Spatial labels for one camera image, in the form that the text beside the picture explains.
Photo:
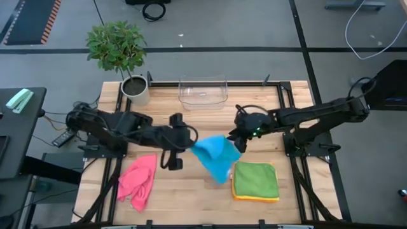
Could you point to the white plant pot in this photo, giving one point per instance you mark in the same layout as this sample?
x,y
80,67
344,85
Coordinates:
x,y
135,90

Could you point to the grey metal table foot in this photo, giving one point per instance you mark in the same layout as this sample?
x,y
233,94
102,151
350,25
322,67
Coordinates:
x,y
353,4

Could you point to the black side desk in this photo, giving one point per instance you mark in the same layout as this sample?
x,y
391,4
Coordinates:
x,y
19,143

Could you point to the mint green stapler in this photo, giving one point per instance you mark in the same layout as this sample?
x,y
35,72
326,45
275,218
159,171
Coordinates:
x,y
19,100

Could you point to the black power adapter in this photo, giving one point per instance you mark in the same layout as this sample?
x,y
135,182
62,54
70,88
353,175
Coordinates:
x,y
63,138

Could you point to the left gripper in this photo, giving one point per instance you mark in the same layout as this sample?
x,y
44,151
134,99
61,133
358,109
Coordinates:
x,y
178,140

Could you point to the black tablet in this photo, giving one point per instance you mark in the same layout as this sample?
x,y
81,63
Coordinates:
x,y
3,149

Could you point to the orange microfiber towel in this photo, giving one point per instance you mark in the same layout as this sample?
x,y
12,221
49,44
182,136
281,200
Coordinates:
x,y
254,201

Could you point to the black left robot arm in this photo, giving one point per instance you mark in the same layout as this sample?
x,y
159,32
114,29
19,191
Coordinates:
x,y
121,127

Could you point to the black cabinet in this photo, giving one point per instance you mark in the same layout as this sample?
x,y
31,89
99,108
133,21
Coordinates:
x,y
391,86

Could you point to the green leafy plant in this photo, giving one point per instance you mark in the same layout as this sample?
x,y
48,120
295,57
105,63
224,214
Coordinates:
x,y
116,46

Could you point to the red object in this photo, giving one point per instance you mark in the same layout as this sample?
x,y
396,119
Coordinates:
x,y
403,192

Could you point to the black orange-striped floor mat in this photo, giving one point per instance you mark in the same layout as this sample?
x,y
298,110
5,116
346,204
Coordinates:
x,y
30,20

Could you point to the green microfiber towel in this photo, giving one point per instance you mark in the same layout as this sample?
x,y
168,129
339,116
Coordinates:
x,y
256,179

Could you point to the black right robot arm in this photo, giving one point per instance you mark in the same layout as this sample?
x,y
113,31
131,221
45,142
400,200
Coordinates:
x,y
318,114

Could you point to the black desk foot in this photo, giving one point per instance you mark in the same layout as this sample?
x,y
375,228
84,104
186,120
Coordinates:
x,y
51,170

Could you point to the pink microfiber towel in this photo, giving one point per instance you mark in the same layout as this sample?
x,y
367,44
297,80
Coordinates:
x,y
138,181

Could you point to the clear plastic bin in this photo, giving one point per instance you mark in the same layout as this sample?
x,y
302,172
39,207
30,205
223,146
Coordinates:
x,y
203,93

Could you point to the black box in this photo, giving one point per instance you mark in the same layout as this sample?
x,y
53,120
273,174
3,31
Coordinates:
x,y
147,1

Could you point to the yellow microfiber towel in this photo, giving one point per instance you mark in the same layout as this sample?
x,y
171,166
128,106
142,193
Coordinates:
x,y
278,187

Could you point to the blue microfiber towel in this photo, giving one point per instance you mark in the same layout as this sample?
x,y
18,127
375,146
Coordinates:
x,y
216,156

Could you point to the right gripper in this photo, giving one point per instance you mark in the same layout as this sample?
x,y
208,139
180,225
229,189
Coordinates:
x,y
254,124

